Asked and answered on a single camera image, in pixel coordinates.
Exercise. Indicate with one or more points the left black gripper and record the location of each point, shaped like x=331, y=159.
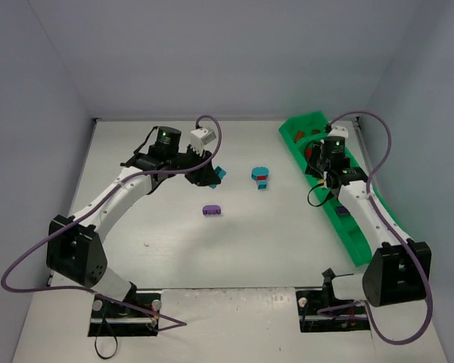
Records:
x=203, y=174

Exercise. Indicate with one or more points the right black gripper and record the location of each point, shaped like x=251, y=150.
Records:
x=315, y=166

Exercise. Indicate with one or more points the teal small lego brick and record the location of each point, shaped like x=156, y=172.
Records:
x=220, y=174

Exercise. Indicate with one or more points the blue round lego piece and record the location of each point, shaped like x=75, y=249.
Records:
x=259, y=170

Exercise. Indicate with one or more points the purple lego piece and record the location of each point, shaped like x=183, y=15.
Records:
x=211, y=210

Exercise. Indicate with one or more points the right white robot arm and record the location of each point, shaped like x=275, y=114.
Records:
x=391, y=276

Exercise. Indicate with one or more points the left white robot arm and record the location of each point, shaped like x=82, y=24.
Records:
x=76, y=246

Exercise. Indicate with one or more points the green compartment tray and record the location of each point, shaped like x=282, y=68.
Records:
x=346, y=227

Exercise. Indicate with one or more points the small teal lego cube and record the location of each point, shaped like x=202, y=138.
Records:
x=262, y=184

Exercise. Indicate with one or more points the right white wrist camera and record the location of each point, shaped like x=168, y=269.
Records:
x=336, y=131

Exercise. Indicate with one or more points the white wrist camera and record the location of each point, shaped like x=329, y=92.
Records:
x=201, y=137
x=336, y=131

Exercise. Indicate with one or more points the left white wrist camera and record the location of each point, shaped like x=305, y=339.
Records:
x=201, y=137

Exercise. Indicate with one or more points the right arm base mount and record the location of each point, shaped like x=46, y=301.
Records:
x=319, y=313

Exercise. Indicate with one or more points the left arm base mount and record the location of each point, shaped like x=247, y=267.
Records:
x=108, y=319

